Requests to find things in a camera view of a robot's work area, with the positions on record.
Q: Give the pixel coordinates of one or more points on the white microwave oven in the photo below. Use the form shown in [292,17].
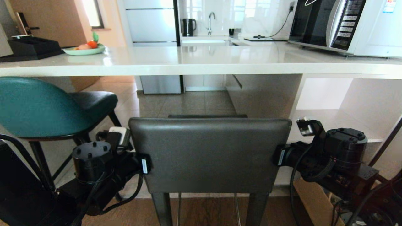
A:
[370,25]

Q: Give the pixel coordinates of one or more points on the pale green fruit plate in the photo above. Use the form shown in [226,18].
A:
[83,51]

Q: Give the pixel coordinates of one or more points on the red tomato with leaf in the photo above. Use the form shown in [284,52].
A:
[92,44]

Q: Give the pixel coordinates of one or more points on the grey padded bar stool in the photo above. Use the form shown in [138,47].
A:
[210,150]

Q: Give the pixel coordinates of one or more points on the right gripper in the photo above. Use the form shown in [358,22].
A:
[292,157]

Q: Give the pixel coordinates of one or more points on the green padded bar stool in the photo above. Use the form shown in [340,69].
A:
[37,106]

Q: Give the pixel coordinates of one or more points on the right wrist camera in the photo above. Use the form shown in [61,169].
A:
[309,128]

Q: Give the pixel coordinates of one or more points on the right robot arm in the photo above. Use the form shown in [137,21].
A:
[345,147]

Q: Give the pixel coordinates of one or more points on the white refrigerator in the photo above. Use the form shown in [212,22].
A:
[150,25]

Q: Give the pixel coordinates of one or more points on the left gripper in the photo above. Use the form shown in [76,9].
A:
[132,164]

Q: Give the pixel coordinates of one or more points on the pale peach fruit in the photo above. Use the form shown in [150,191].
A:
[83,47]

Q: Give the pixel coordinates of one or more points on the black tray box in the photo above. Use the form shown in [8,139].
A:
[31,47]

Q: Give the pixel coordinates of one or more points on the brown wooden door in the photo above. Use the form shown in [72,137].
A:
[53,22]

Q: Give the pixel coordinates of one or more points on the black electric kettle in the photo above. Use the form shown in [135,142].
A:
[188,27]

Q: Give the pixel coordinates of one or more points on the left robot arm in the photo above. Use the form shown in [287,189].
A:
[91,160]

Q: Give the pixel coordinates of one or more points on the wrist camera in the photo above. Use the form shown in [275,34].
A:
[118,135]
[309,128]

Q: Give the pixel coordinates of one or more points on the chrome kitchen faucet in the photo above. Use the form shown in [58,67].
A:
[209,23]

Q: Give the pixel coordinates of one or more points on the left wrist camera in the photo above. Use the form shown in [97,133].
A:
[118,135]

